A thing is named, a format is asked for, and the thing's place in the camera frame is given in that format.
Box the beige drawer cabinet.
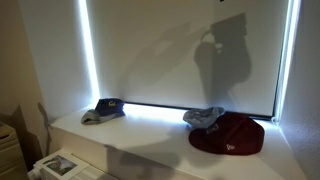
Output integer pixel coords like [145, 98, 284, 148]
[0, 121, 29, 180]

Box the maroon baseball cap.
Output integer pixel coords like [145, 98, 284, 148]
[188, 111, 266, 156]

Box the black blind bottom bar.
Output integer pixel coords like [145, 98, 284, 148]
[124, 101, 278, 122]

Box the navy cap with yellow logo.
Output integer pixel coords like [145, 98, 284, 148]
[94, 97, 126, 118]

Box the light grey cap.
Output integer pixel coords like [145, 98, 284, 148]
[80, 108, 116, 126]

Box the white roller blind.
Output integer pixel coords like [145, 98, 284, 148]
[84, 0, 291, 118]

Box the blue-grey cap with emblem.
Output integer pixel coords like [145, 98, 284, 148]
[182, 106, 226, 130]

